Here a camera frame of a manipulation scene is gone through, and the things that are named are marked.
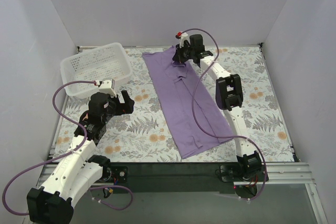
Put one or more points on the floral table mat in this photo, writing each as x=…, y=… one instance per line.
x=144, y=136

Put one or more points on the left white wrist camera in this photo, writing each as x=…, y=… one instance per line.
x=106, y=86

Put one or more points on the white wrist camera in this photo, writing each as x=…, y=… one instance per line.
x=106, y=86
x=182, y=37

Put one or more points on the white plastic basket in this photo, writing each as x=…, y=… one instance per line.
x=105, y=62

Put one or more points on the purple t-shirt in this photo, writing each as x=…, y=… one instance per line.
x=193, y=118

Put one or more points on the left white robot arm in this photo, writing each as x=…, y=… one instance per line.
x=54, y=201

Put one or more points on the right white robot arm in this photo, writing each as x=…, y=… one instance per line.
x=229, y=99

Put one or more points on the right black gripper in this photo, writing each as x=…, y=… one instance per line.
x=182, y=54

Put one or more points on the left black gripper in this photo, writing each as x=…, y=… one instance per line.
x=119, y=106

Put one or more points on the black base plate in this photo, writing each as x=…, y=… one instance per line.
x=181, y=177

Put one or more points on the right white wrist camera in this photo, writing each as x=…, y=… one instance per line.
x=182, y=37

